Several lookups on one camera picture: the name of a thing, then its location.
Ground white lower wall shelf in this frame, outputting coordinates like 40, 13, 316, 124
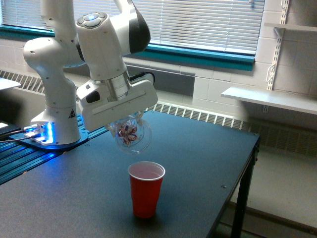
221, 86, 317, 115

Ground teal window sill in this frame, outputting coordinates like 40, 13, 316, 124
0, 25, 255, 71

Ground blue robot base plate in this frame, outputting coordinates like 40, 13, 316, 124
16, 130, 89, 152

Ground black cables at robot base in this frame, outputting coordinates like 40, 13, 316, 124
0, 127, 32, 143

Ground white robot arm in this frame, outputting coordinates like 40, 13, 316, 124
23, 0, 158, 148

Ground white slotted shelf standard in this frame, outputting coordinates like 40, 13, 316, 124
265, 0, 290, 91

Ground black table leg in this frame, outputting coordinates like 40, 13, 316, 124
230, 141, 260, 238

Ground clear plastic cup with candies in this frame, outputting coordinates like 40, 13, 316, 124
107, 113, 152, 154

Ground white wall shelf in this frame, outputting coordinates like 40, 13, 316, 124
264, 23, 317, 32
221, 86, 317, 115

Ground white tabletop at left edge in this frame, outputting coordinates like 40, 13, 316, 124
0, 78, 21, 90

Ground white window blinds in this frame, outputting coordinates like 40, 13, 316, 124
0, 0, 265, 55

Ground white upper wall shelf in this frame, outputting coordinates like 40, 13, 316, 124
264, 23, 317, 32

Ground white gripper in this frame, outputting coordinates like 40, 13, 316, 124
76, 72, 158, 131

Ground red plastic cup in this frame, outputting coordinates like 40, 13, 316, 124
128, 161, 165, 219

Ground baseboard radiator with vents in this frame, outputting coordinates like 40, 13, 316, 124
0, 70, 317, 157

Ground blue slotted aluminium rail bed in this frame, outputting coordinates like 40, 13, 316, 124
0, 115, 108, 184

